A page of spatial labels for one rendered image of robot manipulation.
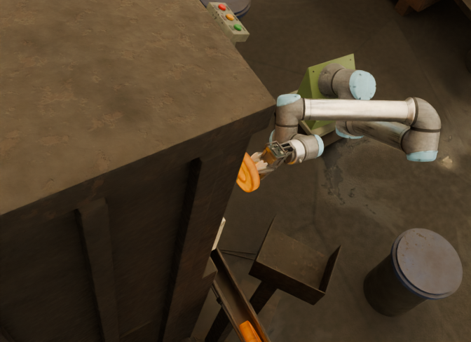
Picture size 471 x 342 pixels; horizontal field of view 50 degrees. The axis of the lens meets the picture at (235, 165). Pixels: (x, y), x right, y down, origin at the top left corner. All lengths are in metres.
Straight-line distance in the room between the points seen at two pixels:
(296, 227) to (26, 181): 2.13
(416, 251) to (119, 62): 1.82
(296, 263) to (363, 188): 1.10
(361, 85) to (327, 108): 0.62
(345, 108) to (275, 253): 0.63
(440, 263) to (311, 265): 0.67
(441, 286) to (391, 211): 0.72
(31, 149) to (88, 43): 0.20
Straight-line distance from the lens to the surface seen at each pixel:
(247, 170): 1.74
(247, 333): 1.66
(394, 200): 3.01
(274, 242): 1.95
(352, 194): 2.91
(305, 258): 1.98
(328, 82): 2.76
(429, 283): 2.35
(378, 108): 2.10
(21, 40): 0.84
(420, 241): 2.41
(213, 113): 0.75
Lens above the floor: 2.35
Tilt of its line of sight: 57 degrees down
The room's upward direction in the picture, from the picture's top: 18 degrees clockwise
